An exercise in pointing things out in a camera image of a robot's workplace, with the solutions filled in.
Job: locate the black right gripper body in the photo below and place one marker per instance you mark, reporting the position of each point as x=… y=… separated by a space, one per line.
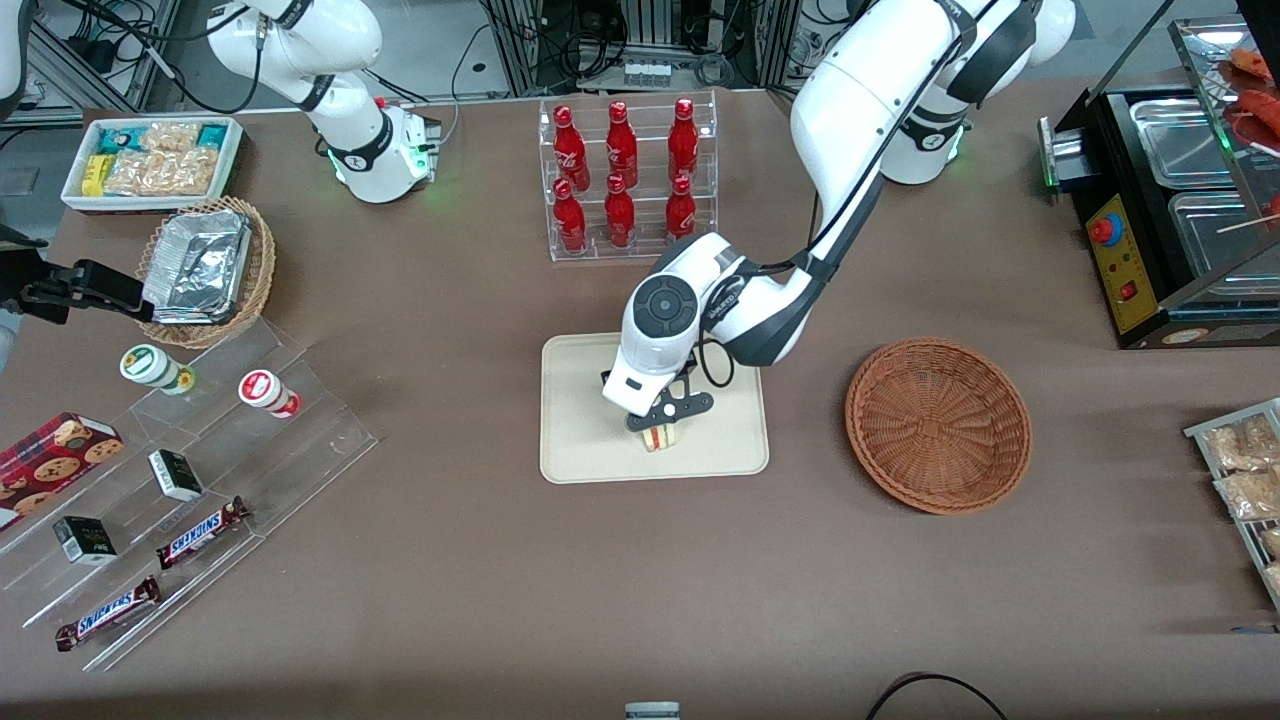
x=52 y=291

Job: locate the triangular sandwich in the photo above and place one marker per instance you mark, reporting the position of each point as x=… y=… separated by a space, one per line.
x=660 y=440

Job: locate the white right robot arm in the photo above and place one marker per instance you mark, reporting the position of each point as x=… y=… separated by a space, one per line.
x=350 y=140

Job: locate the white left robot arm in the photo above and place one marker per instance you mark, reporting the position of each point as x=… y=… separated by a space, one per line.
x=870 y=90

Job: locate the cream plastic tray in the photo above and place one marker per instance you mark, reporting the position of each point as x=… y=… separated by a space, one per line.
x=580 y=440

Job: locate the light brown wicker basket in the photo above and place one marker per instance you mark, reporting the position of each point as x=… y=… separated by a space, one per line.
x=262 y=270

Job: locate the dark brown wicker basket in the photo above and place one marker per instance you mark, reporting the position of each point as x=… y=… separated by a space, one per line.
x=940 y=430

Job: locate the green lid white cup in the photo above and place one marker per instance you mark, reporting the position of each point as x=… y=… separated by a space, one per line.
x=148 y=364

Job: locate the silver foil container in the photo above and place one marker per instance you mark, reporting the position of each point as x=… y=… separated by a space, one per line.
x=195 y=265

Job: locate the white rectangular snack bin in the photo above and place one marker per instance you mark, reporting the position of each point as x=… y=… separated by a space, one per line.
x=75 y=198

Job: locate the yellow snack packet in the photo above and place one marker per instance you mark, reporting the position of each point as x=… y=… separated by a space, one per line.
x=95 y=175

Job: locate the large clear cracker bag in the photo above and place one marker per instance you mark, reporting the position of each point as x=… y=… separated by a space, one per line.
x=160 y=172

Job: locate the green snack packet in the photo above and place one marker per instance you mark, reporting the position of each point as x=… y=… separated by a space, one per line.
x=118 y=138

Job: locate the small clear cracker bag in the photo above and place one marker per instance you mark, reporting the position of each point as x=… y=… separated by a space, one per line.
x=170 y=135

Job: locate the red cola bottle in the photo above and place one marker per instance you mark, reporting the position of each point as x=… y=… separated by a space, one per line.
x=680 y=212
x=619 y=220
x=683 y=140
x=570 y=225
x=621 y=148
x=570 y=150

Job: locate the red cookie box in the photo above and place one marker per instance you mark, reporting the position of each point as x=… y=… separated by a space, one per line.
x=50 y=465

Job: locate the teal snack packet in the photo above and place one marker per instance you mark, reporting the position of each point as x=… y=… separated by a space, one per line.
x=212 y=135

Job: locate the red lid white cup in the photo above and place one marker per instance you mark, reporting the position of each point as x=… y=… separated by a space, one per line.
x=262 y=388

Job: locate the small black box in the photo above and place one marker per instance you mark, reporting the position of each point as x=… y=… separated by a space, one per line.
x=85 y=540
x=175 y=475

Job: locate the clear acrylic stepped display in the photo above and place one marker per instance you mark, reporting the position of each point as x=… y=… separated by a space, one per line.
x=300 y=450

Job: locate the brown snickers bar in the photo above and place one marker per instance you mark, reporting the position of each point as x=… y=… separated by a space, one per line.
x=105 y=613
x=200 y=533

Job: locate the clear acrylic bottle rack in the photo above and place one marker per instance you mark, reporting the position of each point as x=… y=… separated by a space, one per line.
x=645 y=120

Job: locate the grey device edge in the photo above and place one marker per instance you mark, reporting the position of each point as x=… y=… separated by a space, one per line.
x=652 y=712

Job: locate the black hot dog warmer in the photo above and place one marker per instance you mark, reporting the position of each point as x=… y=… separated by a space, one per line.
x=1130 y=290

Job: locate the steel food pan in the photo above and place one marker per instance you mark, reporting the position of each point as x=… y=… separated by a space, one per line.
x=1215 y=255
x=1180 y=145

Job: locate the clear fried snack bag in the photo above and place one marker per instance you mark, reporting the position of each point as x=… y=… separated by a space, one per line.
x=1272 y=540
x=1250 y=495
x=1274 y=578
x=1240 y=445

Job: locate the wooden skewer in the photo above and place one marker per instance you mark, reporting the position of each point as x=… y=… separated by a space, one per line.
x=1250 y=225

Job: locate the red sausage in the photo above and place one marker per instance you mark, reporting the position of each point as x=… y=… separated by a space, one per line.
x=1262 y=112
x=1255 y=65

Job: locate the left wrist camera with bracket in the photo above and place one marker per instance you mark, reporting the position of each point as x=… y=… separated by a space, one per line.
x=690 y=405

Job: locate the aluminium profile frame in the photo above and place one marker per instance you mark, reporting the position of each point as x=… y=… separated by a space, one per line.
x=60 y=70

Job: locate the aluminium frame rack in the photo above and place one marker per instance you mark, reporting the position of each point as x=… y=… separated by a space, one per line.
x=650 y=40

